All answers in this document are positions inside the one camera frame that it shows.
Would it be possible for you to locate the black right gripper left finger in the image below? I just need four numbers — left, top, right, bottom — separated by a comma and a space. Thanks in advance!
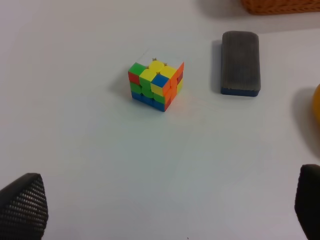
0, 173, 49, 240

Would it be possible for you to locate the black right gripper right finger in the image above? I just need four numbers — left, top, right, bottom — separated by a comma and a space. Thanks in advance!
294, 164, 320, 240

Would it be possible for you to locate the orange wicker basket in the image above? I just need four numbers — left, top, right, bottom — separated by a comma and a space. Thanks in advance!
240, 0, 320, 15

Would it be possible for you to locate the yellow mango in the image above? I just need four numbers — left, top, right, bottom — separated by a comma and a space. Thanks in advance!
312, 85, 320, 121

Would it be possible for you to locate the grey whiteboard eraser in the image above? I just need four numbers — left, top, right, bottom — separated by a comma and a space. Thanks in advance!
220, 30, 261, 97

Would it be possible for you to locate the multicoloured puzzle cube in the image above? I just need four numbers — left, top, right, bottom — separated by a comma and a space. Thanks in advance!
128, 49, 185, 112

